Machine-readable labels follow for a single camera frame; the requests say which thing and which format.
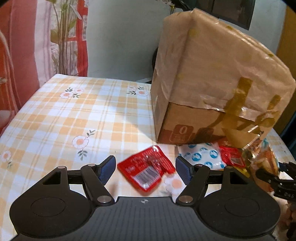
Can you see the red sauce sachet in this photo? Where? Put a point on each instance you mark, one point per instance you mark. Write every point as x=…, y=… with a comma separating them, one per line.
x=145, y=169

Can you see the red printed wall curtain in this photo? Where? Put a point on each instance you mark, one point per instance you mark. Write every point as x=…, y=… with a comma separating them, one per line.
x=38, y=40

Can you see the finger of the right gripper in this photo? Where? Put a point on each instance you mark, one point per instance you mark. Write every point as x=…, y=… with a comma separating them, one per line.
x=283, y=188
x=289, y=168

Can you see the translucent plastic bag liner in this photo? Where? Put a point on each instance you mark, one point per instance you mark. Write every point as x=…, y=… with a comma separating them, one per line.
x=219, y=64

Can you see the dark window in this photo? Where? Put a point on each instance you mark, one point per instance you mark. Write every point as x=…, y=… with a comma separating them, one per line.
x=238, y=12

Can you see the white blue dotted candy packet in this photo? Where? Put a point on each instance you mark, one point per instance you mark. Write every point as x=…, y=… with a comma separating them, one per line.
x=207, y=154

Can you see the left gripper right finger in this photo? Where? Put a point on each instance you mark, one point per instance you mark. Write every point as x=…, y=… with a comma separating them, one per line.
x=187, y=172

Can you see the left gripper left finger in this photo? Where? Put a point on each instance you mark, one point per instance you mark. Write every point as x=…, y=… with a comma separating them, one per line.
x=92, y=173

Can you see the plaid floral tablecloth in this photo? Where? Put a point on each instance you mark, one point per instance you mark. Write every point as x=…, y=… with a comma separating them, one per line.
x=74, y=120

